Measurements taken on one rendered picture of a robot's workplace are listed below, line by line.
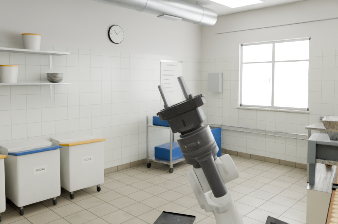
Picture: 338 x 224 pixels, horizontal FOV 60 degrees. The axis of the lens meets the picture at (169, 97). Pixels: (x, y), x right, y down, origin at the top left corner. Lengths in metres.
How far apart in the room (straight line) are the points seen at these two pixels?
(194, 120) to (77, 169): 3.56
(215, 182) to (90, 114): 4.30
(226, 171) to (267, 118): 5.32
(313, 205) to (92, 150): 2.88
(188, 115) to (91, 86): 4.24
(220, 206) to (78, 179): 3.53
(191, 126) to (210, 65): 6.02
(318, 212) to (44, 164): 2.98
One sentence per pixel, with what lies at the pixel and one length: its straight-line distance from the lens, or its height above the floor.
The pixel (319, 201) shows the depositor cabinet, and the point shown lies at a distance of 2.35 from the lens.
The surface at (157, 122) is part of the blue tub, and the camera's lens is 5.22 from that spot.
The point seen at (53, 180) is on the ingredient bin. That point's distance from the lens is 4.06.
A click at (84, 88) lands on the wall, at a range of 4.84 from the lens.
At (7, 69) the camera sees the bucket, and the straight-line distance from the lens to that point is 4.11.
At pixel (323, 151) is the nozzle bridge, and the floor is 1.09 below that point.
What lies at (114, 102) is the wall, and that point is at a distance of 5.16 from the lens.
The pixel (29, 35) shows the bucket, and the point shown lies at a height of 2.17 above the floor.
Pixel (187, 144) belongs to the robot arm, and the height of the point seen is 1.44.
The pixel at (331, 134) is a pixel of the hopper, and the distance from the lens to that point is 2.29.
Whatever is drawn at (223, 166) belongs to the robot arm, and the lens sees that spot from 0.74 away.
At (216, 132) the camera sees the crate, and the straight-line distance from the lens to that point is 6.16.
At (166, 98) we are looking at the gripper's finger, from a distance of 0.73.
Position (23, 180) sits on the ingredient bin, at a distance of 3.91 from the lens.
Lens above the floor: 1.59
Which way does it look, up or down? 3 degrees down
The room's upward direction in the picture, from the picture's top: straight up
